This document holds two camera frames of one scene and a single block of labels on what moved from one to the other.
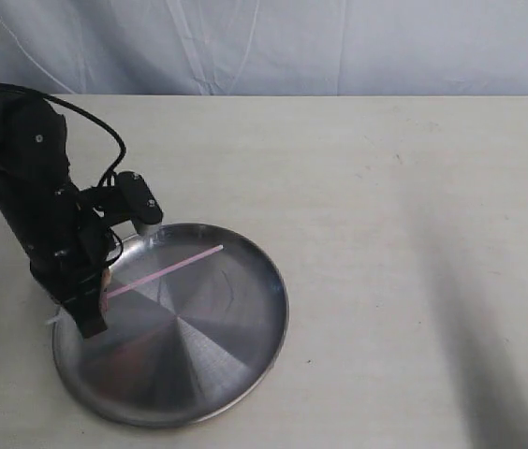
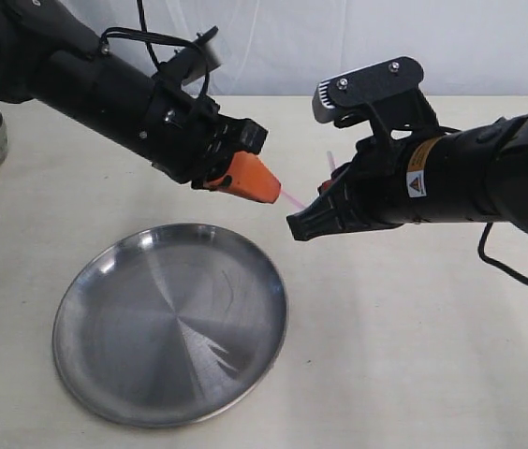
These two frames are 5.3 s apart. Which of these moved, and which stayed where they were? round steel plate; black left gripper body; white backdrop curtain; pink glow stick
Moved: pink glow stick; black left gripper body
Stayed: white backdrop curtain; round steel plate
